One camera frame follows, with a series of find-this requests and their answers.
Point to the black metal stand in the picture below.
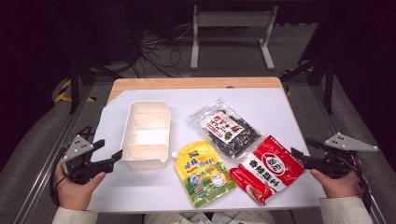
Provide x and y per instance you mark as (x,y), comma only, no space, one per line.
(74,77)
(328,81)

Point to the yellow black hazard tape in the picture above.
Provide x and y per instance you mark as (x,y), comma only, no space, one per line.
(63,90)

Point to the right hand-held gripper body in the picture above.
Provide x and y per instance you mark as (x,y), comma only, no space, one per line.
(337,163)

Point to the red white seasoning packet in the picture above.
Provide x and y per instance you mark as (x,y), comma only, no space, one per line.
(267,168)

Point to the person's left hand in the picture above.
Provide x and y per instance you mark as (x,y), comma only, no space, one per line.
(73,193)

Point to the yellow green spout pouch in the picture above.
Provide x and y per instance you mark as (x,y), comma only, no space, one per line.
(202,174)

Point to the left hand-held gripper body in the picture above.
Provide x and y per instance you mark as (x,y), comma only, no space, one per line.
(77,163)

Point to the person's right hand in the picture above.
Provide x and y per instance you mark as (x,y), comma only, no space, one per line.
(339,187)

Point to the aluminium frame rail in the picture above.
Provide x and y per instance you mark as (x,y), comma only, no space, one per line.
(330,118)
(46,161)

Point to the clear bag of dried seaweed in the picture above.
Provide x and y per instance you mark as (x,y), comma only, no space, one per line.
(227,129)

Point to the white plastic storage box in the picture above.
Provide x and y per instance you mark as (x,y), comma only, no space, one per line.
(146,137)

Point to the white metal stand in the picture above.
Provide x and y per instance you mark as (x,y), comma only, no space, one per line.
(232,18)

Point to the white table mat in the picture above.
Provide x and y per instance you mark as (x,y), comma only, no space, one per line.
(124,193)

